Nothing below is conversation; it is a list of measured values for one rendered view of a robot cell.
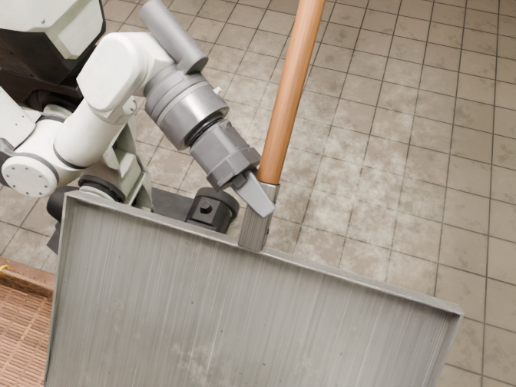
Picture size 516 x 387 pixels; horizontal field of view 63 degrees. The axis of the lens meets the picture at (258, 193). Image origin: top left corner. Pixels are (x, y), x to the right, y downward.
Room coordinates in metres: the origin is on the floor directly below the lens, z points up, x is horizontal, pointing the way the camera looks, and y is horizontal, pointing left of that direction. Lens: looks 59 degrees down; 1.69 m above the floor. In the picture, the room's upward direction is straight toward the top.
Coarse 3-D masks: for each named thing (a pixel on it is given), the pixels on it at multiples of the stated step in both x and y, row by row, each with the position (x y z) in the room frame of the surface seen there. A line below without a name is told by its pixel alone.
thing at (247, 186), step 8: (240, 176) 0.28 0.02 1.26; (248, 176) 0.28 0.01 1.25; (232, 184) 0.28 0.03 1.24; (240, 184) 0.27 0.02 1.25; (248, 184) 0.27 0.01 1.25; (256, 184) 0.27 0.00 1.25; (240, 192) 0.27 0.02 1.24; (248, 192) 0.27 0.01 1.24; (256, 192) 0.26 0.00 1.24; (264, 192) 0.26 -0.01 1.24; (248, 200) 0.26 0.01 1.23; (256, 200) 0.26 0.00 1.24; (264, 200) 0.26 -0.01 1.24; (256, 208) 0.25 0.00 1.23; (264, 208) 0.25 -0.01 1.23; (272, 208) 0.25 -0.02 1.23; (264, 216) 0.24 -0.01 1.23
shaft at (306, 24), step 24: (312, 0) 0.44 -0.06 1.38; (312, 24) 0.42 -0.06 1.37; (288, 48) 0.41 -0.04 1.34; (312, 48) 0.40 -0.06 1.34; (288, 72) 0.38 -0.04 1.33; (288, 96) 0.36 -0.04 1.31; (288, 120) 0.34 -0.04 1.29; (264, 144) 0.32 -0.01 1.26; (288, 144) 0.32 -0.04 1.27; (264, 168) 0.29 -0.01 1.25
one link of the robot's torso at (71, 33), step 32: (0, 0) 0.53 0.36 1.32; (32, 0) 0.56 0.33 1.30; (64, 0) 0.61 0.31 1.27; (96, 0) 0.69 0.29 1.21; (0, 32) 0.54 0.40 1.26; (32, 32) 0.56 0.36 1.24; (64, 32) 0.60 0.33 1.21; (96, 32) 0.66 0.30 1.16; (0, 64) 0.59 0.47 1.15; (32, 64) 0.56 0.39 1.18; (64, 64) 0.58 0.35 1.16
